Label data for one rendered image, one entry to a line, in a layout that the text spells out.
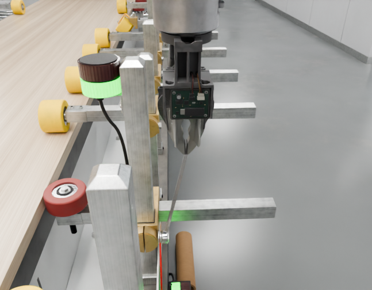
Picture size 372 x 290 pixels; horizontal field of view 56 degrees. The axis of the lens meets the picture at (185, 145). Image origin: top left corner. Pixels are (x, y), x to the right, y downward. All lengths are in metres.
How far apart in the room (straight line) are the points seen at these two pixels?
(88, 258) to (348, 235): 1.42
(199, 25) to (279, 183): 1.85
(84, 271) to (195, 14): 0.68
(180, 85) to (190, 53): 0.05
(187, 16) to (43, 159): 0.50
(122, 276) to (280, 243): 1.54
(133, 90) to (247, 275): 1.31
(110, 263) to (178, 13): 0.30
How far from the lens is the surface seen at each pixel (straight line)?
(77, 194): 0.69
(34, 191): 0.74
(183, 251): 1.67
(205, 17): 0.47
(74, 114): 0.89
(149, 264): 0.75
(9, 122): 1.03
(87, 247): 0.99
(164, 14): 0.47
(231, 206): 0.71
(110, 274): 0.37
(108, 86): 0.51
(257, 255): 1.80
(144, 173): 0.59
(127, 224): 0.32
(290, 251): 1.85
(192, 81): 0.48
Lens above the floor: 1.33
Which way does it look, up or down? 31 degrees down
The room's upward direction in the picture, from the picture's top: straight up
